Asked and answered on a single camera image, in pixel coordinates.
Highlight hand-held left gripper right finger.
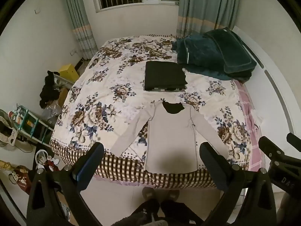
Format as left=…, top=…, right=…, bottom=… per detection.
left=199, top=142, right=277, bottom=226

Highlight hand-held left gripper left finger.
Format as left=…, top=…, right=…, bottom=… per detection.
left=26, top=142, right=104, bottom=226

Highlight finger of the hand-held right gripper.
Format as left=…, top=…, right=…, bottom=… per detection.
left=258, top=136, right=292, bottom=163
left=286, top=132, right=301, bottom=147

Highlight grey long-sleeve shirt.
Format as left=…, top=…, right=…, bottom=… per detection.
left=110, top=100, right=230, bottom=173

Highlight black clothes heap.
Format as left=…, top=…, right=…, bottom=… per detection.
left=39, top=70, right=62, bottom=110

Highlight black folded clothes stack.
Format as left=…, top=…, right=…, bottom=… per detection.
left=143, top=61, right=188, bottom=92

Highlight pink checked bed sheet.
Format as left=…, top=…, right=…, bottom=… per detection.
left=234, top=80, right=265, bottom=172

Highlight white round stand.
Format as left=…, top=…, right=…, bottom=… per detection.
left=35, top=149, right=51, bottom=170

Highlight person's grey slipper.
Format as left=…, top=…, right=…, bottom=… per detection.
left=142, top=186, right=161, bottom=201
left=162, top=189, right=180, bottom=202

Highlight white bed headboard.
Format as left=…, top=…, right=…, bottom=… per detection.
left=232, top=26, right=301, bottom=137

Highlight person's black pants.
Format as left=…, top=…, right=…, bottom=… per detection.
left=113, top=199, right=203, bottom=226

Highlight clear plastic bag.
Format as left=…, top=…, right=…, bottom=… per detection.
left=42, top=101, right=63, bottom=123

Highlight teal shelf rack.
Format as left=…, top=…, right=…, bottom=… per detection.
left=14, top=104, right=54, bottom=146

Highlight red printed bag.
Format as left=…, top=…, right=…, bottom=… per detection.
left=8, top=165, right=32, bottom=195

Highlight floral bed quilt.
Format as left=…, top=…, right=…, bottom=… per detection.
left=49, top=35, right=250, bottom=189

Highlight brown cardboard box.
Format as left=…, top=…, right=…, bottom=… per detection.
left=58, top=88, right=70, bottom=106

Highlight yellow box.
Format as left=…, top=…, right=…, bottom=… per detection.
left=59, top=64, right=80, bottom=83

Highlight dark green pillow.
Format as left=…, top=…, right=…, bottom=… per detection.
left=203, top=27, right=257, bottom=74

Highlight dark green blanket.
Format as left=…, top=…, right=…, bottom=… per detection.
left=171, top=34, right=252, bottom=83

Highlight blue-grey striped curtain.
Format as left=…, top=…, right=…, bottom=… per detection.
left=62, top=0, right=98, bottom=60
left=175, top=0, right=240, bottom=39

